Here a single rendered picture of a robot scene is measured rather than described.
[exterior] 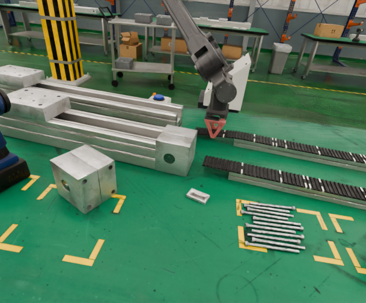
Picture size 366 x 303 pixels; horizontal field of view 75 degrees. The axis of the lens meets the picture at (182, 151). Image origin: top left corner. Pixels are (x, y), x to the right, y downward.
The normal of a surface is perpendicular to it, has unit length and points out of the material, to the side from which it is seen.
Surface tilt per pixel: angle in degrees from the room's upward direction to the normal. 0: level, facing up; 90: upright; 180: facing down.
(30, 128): 90
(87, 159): 0
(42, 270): 0
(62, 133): 90
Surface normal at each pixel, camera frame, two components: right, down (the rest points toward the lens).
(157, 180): 0.08, -0.84
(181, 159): -0.25, 0.50
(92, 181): 0.81, 0.37
